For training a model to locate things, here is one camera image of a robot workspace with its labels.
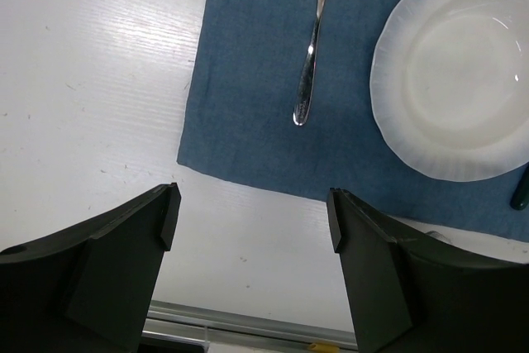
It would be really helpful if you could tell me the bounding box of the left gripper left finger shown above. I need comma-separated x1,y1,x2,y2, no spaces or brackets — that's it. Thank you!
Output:
1,184,181,352

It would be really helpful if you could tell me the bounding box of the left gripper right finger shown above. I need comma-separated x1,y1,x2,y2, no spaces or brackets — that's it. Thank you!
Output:
326,188,528,352

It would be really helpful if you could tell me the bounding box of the gold spoon green handle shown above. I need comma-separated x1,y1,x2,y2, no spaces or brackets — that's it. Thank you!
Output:
510,165,529,211

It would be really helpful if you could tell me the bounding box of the blue cloth napkin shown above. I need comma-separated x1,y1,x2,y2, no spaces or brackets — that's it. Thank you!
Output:
178,0,528,241

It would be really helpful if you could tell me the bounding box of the silver fork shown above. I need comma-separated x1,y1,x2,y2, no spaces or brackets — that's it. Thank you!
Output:
293,0,326,126

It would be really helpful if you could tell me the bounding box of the aluminium front rail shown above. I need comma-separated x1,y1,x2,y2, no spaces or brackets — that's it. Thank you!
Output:
142,301,358,352

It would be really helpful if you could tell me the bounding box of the yellow rail slot insert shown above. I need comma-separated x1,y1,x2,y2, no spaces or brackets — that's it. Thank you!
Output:
307,342,340,353

